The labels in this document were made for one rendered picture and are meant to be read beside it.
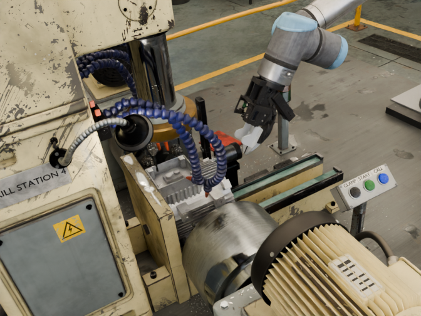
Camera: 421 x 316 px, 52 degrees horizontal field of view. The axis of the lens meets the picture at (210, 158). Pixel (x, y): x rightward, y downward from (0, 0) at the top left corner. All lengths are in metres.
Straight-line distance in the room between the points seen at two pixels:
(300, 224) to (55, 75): 0.47
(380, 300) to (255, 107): 0.61
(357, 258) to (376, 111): 1.47
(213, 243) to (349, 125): 1.14
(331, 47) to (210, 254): 0.59
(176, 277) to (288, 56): 0.65
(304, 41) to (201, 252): 0.55
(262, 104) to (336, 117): 0.93
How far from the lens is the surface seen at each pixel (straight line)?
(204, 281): 0.99
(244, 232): 0.96
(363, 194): 1.24
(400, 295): 0.65
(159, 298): 1.27
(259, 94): 1.13
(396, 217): 1.56
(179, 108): 1.04
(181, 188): 1.17
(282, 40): 1.09
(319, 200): 1.50
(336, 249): 0.68
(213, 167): 1.23
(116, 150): 1.44
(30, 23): 0.75
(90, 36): 0.86
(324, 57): 1.16
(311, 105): 2.11
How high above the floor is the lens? 1.87
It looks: 37 degrees down
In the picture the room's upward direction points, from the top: 7 degrees counter-clockwise
